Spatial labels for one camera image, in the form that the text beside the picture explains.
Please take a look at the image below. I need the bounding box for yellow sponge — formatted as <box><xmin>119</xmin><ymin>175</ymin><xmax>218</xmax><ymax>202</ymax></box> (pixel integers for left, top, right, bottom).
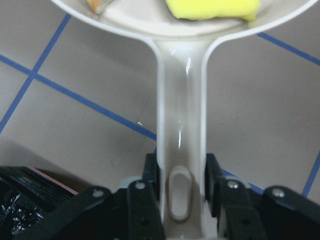
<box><xmin>165</xmin><ymin>0</ymin><xmax>262</xmax><ymax>21</ymax></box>

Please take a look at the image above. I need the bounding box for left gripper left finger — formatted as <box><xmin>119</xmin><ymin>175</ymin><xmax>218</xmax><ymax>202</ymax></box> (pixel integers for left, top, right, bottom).
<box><xmin>17</xmin><ymin>153</ymin><xmax>165</xmax><ymax>240</ymax></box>

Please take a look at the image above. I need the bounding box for croissant bread piece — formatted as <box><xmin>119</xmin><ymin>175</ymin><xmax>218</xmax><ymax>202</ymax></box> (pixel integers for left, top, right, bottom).
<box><xmin>86</xmin><ymin>0</ymin><xmax>113</xmax><ymax>15</ymax></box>

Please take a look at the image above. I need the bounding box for bin with black bag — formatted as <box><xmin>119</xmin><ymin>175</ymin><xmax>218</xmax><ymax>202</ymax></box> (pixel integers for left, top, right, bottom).
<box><xmin>0</xmin><ymin>166</ymin><xmax>78</xmax><ymax>240</ymax></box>

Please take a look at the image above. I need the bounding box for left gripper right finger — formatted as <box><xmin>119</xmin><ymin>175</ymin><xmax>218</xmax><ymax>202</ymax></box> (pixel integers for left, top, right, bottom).
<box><xmin>204</xmin><ymin>153</ymin><xmax>320</xmax><ymax>240</ymax></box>

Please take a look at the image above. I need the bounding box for beige plastic dustpan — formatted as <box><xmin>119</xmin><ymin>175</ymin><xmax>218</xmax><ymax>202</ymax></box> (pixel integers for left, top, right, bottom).
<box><xmin>55</xmin><ymin>0</ymin><xmax>314</xmax><ymax>239</ymax></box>

